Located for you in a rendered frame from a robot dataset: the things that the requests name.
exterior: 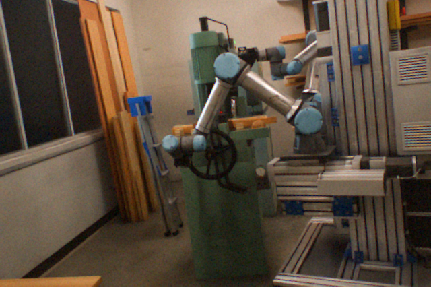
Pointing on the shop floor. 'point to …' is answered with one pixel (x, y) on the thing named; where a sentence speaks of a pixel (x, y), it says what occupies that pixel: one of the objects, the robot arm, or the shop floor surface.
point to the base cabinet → (225, 223)
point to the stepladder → (145, 123)
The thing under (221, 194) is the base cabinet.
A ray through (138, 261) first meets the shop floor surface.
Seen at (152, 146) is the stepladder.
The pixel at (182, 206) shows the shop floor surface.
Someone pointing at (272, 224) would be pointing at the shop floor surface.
